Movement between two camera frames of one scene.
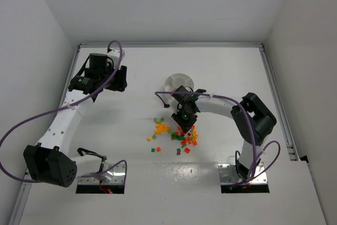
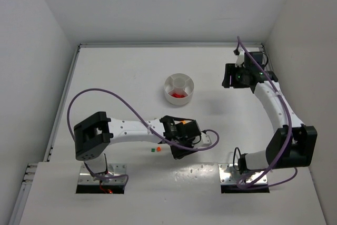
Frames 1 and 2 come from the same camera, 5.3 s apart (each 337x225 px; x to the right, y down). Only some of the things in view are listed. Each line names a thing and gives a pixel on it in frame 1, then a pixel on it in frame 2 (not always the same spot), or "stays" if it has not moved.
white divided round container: [177, 80] stays
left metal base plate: [112, 173] stays
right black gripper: [184, 120] -> [227, 76]
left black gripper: [121, 79] -> [182, 146]
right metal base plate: [228, 175] stays
